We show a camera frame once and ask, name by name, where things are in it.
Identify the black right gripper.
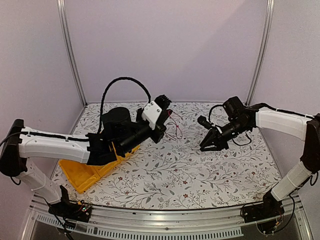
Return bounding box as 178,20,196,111
200,119,250,152

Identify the left arm base electronics board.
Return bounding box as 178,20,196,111
48,199,93,223

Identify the right arm base electronics board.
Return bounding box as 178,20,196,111
240,200,296,236

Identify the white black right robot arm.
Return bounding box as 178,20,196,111
197,96,320,218

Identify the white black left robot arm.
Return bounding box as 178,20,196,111
0,106,172,217

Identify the floral patterned table mat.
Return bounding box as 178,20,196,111
43,101,286,210

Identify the yellow divided plastic bin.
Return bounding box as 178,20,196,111
58,145,140,194

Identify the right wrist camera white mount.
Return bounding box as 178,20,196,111
197,115,223,134

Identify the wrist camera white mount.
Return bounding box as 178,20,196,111
141,94,172,130
197,115,223,134

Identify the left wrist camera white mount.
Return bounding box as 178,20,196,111
141,94,172,130

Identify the black braided right camera cable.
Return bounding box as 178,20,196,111
208,103,226,121

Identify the black braided camera cable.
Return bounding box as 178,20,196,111
99,77,152,136
208,103,226,121

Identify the black braided left camera cable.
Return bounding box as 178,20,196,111
99,77,152,136

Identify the aluminium front frame rail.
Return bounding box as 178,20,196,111
21,194,313,240

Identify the aluminium right corner post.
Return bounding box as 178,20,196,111
245,0,275,106

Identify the aluminium corner post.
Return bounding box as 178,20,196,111
245,0,275,106
56,0,88,107

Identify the aluminium left corner post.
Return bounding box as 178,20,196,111
56,0,88,107

